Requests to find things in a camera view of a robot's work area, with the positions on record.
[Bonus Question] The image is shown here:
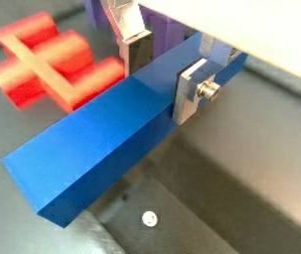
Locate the blue long block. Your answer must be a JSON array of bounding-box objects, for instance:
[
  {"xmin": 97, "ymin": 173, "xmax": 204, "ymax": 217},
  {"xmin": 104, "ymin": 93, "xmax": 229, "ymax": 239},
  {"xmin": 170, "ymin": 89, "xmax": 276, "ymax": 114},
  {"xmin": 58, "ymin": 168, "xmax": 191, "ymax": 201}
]
[{"xmin": 0, "ymin": 31, "xmax": 249, "ymax": 229}]

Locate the purple cross-shaped block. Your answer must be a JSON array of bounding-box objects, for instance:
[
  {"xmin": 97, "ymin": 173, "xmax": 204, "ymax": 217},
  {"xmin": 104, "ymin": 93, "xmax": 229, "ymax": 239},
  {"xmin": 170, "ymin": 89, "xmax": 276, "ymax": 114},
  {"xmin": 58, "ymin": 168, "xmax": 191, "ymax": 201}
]
[{"xmin": 83, "ymin": 0, "xmax": 188, "ymax": 59}]

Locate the red cross-shaped block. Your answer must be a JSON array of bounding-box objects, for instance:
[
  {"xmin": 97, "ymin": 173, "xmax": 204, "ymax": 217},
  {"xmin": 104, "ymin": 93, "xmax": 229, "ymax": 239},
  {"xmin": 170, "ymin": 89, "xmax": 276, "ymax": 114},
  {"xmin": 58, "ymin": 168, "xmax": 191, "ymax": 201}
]
[{"xmin": 0, "ymin": 13, "xmax": 125, "ymax": 112}]

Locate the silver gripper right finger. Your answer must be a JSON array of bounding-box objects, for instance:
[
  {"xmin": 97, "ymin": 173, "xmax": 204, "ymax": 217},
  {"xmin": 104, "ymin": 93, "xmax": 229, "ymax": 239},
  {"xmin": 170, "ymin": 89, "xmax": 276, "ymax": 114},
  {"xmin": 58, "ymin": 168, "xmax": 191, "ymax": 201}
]
[{"xmin": 173, "ymin": 34, "xmax": 239, "ymax": 124}]

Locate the white round floor screw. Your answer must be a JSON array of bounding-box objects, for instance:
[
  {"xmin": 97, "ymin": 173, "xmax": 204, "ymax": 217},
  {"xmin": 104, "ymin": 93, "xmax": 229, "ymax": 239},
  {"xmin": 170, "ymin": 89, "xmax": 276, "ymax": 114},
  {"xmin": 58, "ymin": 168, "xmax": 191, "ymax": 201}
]
[{"xmin": 142, "ymin": 211, "xmax": 158, "ymax": 227}]

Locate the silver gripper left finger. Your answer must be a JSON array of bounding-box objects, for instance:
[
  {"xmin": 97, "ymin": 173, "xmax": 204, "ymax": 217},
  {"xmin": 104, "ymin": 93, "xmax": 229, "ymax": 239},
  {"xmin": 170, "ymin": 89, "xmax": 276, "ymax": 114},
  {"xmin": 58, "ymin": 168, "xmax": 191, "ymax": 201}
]
[{"xmin": 99, "ymin": 0, "xmax": 153, "ymax": 76}]

